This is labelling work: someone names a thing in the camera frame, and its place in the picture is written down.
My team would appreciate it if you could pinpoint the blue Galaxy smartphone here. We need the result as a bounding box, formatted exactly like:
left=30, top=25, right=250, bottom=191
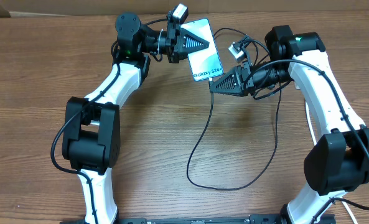
left=181, top=18, right=223, bottom=82

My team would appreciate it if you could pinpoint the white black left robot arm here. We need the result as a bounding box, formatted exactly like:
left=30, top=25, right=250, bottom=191
left=56, top=12, right=214, bottom=223

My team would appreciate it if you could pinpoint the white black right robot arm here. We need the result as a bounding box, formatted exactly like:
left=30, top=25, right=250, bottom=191
left=210, top=25, right=369, bottom=223

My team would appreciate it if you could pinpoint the cardboard backdrop panel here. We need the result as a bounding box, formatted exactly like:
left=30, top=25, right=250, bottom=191
left=0, top=0, right=369, bottom=18

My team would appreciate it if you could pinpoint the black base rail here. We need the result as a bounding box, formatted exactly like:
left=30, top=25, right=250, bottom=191
left=59, top=213, right=336, bottom=224

